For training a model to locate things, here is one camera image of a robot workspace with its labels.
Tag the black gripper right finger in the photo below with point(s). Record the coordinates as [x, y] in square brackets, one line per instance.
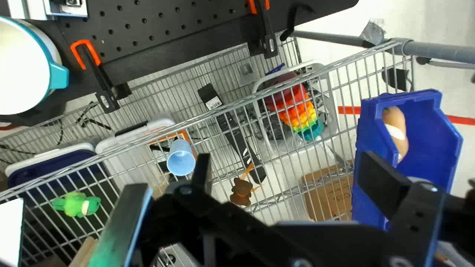
[414, 210]

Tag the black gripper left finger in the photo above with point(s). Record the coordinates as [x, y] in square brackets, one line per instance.
[119, 237]

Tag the brown bread loaf toy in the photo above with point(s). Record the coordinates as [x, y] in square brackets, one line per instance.
[393, 120]

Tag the green plush toy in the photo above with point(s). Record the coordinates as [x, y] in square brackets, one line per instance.
[77, 204]

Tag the blue plastic bin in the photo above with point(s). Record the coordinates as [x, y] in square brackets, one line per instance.
[432, 157]

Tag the dark blue container with lid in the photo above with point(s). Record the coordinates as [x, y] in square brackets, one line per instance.
[48, 176]

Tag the cardboard box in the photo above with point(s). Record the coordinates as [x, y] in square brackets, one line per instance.
[328, 194]

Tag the white storage container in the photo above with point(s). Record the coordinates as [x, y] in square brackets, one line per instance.
[138, 152]

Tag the light blue plastic cup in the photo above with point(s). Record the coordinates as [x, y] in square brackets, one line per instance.
[181, 158]

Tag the brown teddy bear toy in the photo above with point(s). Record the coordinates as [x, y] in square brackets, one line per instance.
[241, 191]

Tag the rainbow stacking toy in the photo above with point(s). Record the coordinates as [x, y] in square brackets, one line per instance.
[295, 109]

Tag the black remote-like tool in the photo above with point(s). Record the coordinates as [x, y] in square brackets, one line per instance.
[229, 126]

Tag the white teal pot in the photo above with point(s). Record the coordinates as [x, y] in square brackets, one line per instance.
[30, 66]

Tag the black pegboard panel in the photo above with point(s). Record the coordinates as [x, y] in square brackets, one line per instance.
[137, 37]

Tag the grey cart handle bar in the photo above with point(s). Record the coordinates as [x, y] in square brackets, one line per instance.
[404, 46]

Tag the black clamp with orange handle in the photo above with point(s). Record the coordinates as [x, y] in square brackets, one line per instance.
[267, 38]

